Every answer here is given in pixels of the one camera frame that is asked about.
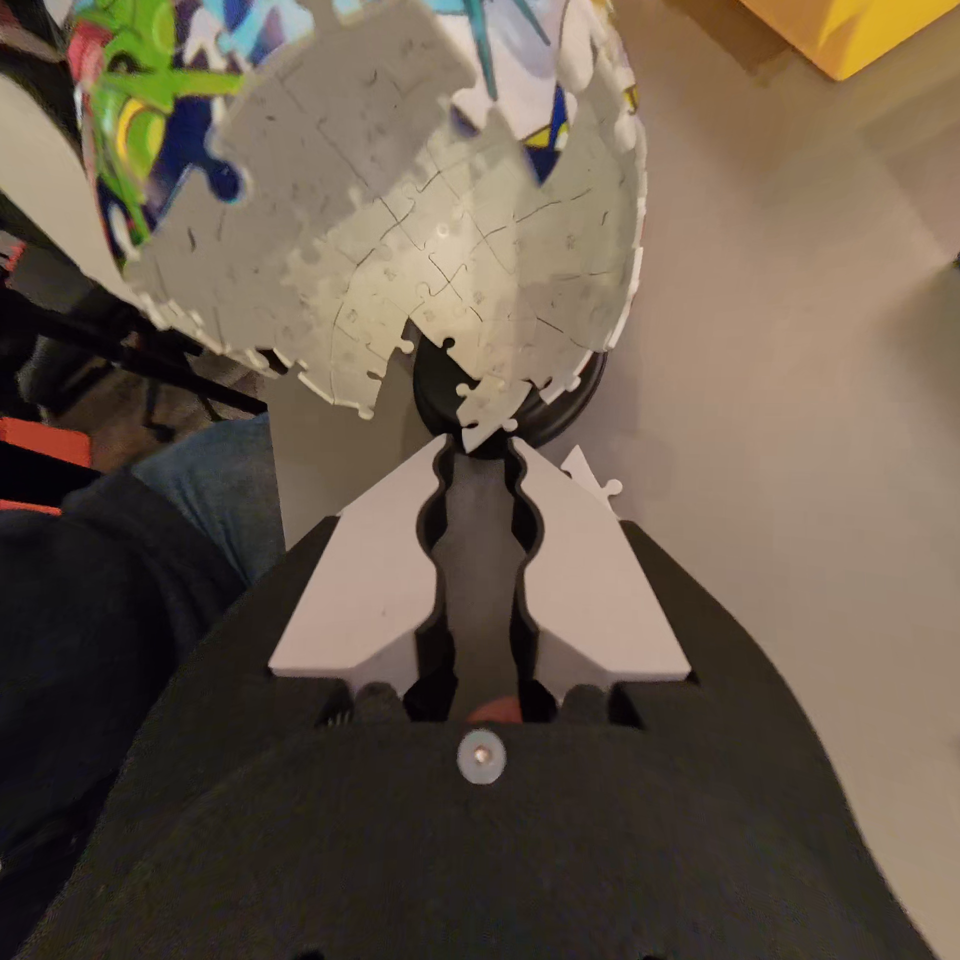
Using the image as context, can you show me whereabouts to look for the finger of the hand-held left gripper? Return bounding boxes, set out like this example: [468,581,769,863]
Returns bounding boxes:
[0,71,147,309]

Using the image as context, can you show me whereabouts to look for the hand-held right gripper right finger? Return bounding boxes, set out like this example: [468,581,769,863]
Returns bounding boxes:
[504,436,693,723]

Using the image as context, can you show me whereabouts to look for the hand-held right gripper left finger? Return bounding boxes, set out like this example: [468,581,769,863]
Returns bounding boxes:
[267,432,460,721]

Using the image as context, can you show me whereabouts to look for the single white puzzle piece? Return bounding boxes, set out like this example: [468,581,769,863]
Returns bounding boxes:
[558,444,625,520]
[456,373,530,456]

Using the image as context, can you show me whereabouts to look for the colourful puzzle ball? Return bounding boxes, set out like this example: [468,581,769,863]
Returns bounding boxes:
[63,0,648,455]

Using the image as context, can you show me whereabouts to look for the black round ball stand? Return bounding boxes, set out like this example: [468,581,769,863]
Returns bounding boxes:
[412,333,610,460]

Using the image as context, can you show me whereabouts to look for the person's blue jeans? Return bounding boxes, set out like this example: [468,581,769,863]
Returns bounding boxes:
[131,411,290,588]

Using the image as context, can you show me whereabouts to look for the orange red object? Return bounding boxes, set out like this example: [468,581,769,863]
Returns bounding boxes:
[0,416,95,519]

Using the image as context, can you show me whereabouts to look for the yellow plastic tray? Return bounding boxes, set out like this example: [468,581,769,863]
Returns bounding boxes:
[738,0,960,82]

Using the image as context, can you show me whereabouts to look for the black metal chair frame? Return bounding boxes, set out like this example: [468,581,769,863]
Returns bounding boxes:
[0,187,270,444]

